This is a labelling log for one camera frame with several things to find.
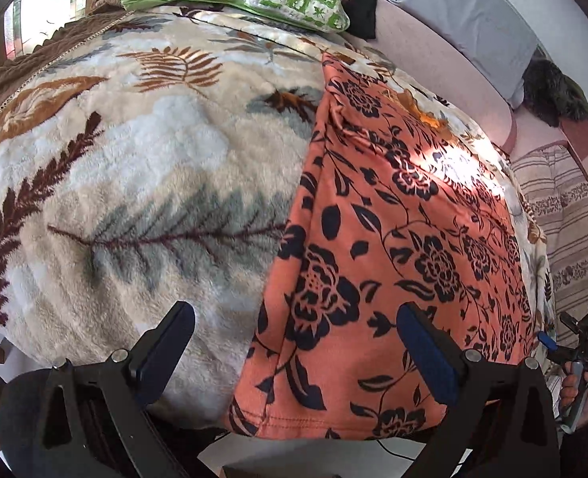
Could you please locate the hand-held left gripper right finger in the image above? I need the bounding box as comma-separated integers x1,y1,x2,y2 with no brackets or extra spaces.
396,301,562,478

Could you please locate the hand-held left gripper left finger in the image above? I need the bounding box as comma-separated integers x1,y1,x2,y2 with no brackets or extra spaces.
42,301,225,478

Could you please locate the orange floral garment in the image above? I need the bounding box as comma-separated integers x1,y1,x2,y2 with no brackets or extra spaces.
223,52,536,441

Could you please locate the person's right hand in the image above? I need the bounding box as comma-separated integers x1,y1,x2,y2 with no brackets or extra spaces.
560,362,588,429

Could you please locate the striped beige cloth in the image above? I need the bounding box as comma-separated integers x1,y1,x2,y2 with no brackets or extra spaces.
509,143,588,344

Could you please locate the leaf print fleece blanket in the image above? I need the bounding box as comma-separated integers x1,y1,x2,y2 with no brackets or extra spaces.
0,4,556,431

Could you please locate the dark furry cloth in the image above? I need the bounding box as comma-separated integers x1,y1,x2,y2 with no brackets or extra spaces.
522,59,588,128

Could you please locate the pink bedsheet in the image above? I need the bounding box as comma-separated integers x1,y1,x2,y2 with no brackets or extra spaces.
346,0,576,161

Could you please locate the brown quilted cover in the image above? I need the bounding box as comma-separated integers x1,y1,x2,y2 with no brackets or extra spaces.
0,0,135,146

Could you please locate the grey pillow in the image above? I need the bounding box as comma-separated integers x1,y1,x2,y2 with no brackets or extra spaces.
384,0,554,110

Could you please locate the window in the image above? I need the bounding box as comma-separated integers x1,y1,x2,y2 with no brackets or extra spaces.
0,0,125,61

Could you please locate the thin black cable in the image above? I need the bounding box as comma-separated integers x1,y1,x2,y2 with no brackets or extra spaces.
374,437,421,461

